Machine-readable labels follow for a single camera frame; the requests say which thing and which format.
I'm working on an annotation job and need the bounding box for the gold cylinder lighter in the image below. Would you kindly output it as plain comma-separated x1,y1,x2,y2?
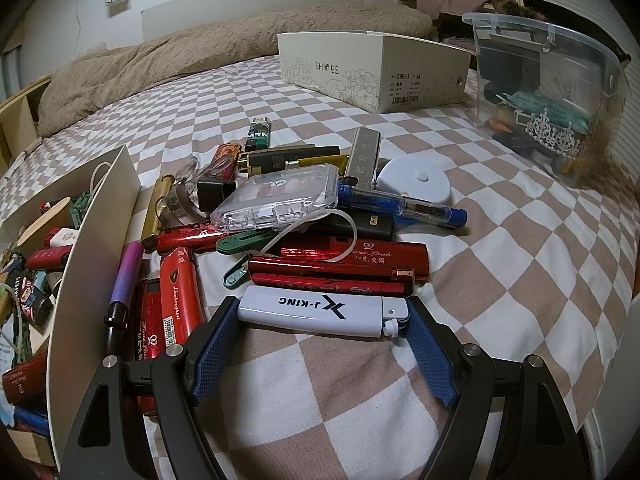
140,174,175,254

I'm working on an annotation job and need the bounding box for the clear plastic cassette case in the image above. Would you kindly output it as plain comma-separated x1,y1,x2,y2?
210,164,340,233

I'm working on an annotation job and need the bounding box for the wooden headboard shelf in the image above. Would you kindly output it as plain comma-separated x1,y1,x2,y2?
0,76,51,174

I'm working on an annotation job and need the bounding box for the green patterned lighter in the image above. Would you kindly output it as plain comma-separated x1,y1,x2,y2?
244,117,271,152

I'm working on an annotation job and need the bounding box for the red Lamborghini lighter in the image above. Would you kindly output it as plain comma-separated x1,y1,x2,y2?
160,247,204,347

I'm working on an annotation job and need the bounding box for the white shoe box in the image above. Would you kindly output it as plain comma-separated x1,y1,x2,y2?
278,32,471,114

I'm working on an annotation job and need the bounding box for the dark red lighter in tray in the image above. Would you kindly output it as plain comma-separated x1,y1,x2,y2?
2,352,48,405

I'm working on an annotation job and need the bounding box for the white cardboard clutter tray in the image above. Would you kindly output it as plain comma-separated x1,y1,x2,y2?
1,146,140,466

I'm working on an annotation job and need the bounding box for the checkered brown white bedsheet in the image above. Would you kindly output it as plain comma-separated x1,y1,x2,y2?
0,54,640,480

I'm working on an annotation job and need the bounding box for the long red slim box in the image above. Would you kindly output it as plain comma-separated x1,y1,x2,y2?
280,237,430,282

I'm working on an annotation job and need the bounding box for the beige quilted duvet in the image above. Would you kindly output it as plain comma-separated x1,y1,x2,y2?
37,3,435,138

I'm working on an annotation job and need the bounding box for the blue clear pen lighter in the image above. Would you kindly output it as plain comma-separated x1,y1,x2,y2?
337,183,469,230

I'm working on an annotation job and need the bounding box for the white J-King lighter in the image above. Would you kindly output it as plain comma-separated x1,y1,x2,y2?
238,285,410,338

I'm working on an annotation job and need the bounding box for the clear plastic storage bin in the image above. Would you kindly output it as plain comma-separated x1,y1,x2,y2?
463,12,630,185

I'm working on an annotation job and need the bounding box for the white round tape measure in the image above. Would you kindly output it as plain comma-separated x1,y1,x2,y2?
375,154,451,204

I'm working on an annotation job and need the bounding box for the purple vape pen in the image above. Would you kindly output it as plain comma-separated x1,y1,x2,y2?
104,240,143,356

